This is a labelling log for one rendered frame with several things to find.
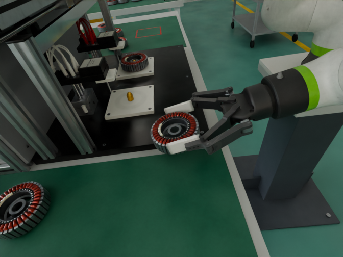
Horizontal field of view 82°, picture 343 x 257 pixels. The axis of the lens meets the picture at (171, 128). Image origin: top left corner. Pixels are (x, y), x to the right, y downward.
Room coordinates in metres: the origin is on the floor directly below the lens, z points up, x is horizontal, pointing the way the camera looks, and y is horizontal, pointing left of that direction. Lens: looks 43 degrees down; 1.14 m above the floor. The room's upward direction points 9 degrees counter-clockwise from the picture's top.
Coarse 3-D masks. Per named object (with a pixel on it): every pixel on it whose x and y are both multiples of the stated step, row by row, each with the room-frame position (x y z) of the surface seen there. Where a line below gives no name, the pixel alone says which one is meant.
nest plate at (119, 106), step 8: (128, 88) 0.62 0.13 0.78; (136, 88) 0.61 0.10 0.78; (144, 88) 0.60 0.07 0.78; (152, 88) 0.59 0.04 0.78; (112, 96) 0.58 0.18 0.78; (120, 96) 0.57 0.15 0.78; (136, 96) 0.56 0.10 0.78; (144, 96) 0.55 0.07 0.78; (152, 96) 0.54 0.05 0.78; (112, 104) 0.54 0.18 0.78; (120, 104) 0.53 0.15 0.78; (128, 104) 0.52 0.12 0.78; (136, 104) 0.51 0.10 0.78; (144, 104) 0.51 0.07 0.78; (152, 104) 0.50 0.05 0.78; (112, 112) 0.49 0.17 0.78; (120, 112) 0.49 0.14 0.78; (128, 112) 0.48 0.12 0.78; (136, 112) 0.47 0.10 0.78; (144, 112) 0.47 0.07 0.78; (152, 112) 0.47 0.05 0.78
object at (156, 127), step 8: (176, 112) 0.38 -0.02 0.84; (184, 112) 0.37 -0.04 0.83; (160, 120) 0.36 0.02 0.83; (168, 120) 0.36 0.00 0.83; (176, 120) 0.36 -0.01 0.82; (184, 120) 0.34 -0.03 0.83; (192, 120) 0.33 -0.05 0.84; (152, 128) 0.34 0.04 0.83; (160, 128) 0.33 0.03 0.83; (168, 128) 0.34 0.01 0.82; (176, 128) 0.34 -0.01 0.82; (192, 128) 0.31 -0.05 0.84; (152, 136) 0.32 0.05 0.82; (160, 136) 0.31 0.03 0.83; (168, 136) 0.32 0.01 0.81; (176, 136) 0.31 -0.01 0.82; (184, 136) 0.29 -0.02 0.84; (160, 144) 0.29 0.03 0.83; (168, 152) 0.28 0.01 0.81
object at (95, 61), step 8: (80, 64) 0.55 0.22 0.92; (88, 64) 0.54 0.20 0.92; (96, 64) 0.53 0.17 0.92; (104, 64) 0.55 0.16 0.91; (80, 72) 0.52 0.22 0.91; (88, 72) 0.52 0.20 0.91; (96, 72) 0.52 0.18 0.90; (104, 72) 0.53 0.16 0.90; (112, 72) 0.55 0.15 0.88; (64, 80) 0.52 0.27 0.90; (72, 80) 0.52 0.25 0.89; (80, 80) 0.52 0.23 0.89; (88, 80) 0.51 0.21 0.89; (96, 80) 0.51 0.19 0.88; (104, 80) 0.52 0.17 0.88; (112, 80) 0.52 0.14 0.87; (72, 88) 0.53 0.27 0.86; (80, 88) 0.55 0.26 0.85; (80, 96) 0.53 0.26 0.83
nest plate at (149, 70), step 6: (150, 60) 0.82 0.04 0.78; (120, 66) 0.81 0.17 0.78; (150, 66) 0.77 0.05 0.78; (120, 72) 0.75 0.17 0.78; (126, 72) 0.74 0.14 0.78; (132, 72) 0.74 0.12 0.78; (138, 72) 0.73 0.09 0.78; (144, 72) 0.72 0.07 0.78; (150, 72) 0.71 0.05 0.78; (120, 78) 0.72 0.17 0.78; (126, 78) 0.71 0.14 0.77
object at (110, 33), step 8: (104, 32) 0.82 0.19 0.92; (112, 32) 0.80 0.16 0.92; (104, 40) 0.76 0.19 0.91; (112, 40) 0.76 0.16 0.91; (80, 48) 0.76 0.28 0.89; (88, 48) 0.76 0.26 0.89; (96, 48) 0.76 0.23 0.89; (104, 48) 0.76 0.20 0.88; (112, 48) 0.76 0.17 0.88; (120, 48) 0.76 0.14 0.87; (96, 56) 0.79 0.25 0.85
